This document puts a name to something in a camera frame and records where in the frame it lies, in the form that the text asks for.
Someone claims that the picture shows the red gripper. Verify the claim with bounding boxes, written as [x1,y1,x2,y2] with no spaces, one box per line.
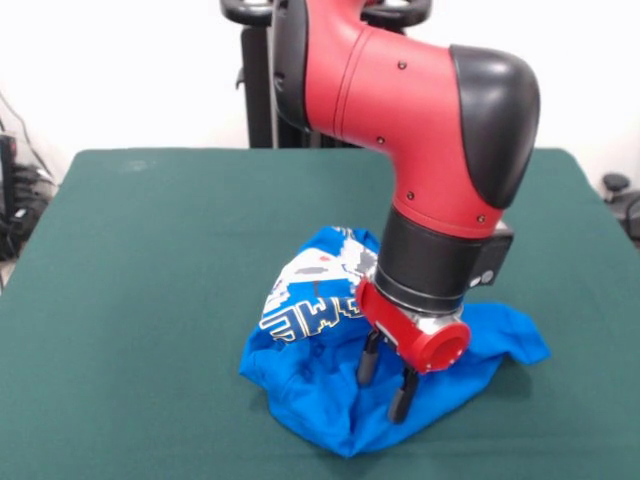
[355,277,473,425]

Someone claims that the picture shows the black box device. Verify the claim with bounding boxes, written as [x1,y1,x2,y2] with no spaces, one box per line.
[0,133,19,217]

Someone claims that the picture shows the black office chair base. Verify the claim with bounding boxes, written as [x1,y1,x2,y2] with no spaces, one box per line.
[601,172,640,251]

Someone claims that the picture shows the blue printed shirt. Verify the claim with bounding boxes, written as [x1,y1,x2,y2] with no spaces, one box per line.
[237,224,553,459]

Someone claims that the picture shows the dark green table cloth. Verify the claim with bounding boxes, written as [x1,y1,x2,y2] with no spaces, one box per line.
[0,146,640,480]

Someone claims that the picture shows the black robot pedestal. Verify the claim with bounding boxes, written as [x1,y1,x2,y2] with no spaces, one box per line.
[219,0,431,149]

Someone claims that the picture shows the black cable tangle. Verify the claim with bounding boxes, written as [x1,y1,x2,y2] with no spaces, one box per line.
[0,92,59,262]

